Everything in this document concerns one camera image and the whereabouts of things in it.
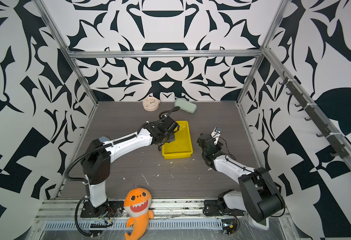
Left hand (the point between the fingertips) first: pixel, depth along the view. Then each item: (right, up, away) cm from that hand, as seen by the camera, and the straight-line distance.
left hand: (172, 133), depth 87 cm
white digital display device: (+41, -39, -20) cm, 59 cm away
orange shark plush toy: (-15, -30, -19) cm, 39 cm away
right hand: (+22, -2, +3) cm, 22 cm away
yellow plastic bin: (+5, -10, +7) cm, 13 cm away
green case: (+10, +18, +30) cm, 37 cm away
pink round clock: (-17, +19, +29) cm, 38 cm away
